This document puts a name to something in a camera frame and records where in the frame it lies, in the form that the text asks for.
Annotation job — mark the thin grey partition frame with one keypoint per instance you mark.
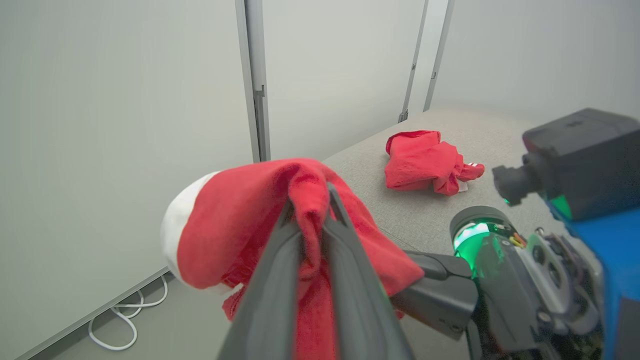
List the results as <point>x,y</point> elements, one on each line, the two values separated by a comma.
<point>439,55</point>
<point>412,65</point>

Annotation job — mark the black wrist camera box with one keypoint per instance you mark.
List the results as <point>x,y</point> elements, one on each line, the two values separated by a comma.
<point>590,160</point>

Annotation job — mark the red garment with white stripes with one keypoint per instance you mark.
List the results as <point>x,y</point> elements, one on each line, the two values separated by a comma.
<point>415,160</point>

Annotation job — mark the red garment with white hem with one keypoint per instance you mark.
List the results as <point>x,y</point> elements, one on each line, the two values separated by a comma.
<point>225,225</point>

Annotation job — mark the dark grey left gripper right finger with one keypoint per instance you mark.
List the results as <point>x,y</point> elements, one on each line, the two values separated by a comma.
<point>355,300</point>

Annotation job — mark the grey partition post with gap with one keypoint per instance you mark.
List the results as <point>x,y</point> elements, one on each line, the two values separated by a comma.
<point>255,75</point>

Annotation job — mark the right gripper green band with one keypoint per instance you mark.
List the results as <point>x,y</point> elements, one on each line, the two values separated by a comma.
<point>525,300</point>

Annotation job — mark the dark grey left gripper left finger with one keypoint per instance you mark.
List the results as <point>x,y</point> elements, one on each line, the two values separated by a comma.
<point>265,300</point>

